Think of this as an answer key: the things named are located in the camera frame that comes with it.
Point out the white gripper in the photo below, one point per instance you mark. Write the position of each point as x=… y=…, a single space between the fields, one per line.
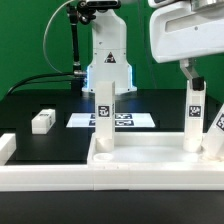
x=181 y=29

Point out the white U-shaped fence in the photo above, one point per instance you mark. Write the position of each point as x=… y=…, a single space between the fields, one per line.
x=106 y=176

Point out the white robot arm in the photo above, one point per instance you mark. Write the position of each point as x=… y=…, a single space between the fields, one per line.
x=109 y=48

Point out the white desk top panel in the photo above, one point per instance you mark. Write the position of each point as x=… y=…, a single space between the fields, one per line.
x=146 y=148

